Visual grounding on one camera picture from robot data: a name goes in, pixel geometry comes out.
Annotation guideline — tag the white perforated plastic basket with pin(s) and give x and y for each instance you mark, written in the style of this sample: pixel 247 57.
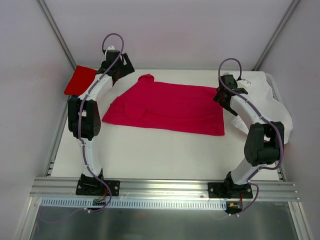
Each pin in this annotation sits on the white perforated plastic basket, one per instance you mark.
pixel 274 88

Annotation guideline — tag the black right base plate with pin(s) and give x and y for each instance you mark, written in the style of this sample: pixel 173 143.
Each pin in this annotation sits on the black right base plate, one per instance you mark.
pixel 221 190

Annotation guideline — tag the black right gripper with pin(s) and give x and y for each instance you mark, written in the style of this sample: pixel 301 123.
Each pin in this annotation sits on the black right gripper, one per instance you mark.
pixel 222 100

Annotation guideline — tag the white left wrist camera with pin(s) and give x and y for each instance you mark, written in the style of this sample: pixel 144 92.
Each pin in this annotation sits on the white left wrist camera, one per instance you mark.
pixel 110 48

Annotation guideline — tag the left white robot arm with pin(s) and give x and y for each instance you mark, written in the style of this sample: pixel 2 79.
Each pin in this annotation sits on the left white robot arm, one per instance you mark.
pixel 84 120

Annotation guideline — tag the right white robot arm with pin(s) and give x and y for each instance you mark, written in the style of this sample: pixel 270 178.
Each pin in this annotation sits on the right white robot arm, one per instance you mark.
pixel 264 143

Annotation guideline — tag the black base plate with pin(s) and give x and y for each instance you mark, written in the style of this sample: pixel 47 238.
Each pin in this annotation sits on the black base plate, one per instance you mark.
pixel 221 190
pixel 89 186

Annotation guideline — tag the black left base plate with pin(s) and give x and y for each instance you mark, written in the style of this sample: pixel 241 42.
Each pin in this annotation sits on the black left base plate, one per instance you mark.
pixel 89 186

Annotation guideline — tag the folded red t shirt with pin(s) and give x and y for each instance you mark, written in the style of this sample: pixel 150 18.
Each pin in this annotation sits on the folded red t shirt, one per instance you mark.
pixel 81 79

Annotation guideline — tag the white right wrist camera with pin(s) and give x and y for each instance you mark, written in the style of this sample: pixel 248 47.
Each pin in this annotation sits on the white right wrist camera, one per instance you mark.
pixel 243 83

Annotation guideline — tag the crimson pink t shirt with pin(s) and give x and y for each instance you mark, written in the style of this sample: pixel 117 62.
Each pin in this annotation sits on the crimson pink t shirt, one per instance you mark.
pixel 167 106

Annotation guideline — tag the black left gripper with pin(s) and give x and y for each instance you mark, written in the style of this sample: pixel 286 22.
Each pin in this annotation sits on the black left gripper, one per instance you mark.
pixel 126 66

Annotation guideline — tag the white t shirt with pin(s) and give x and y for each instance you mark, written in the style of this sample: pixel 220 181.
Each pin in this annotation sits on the white t shirt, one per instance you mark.
pixel 260 94

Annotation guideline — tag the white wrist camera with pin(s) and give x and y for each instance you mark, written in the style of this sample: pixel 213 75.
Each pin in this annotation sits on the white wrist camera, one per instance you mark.
pixel 243 83
pixel 110 48

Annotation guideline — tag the aluminium mounting rail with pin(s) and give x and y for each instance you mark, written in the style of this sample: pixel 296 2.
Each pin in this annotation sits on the aluminium mounting rail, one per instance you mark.
pixel 155 189

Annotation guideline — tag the white slotted cable duct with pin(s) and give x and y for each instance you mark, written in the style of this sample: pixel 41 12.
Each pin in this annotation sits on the white slotted cable duct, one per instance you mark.
pixel 214 205

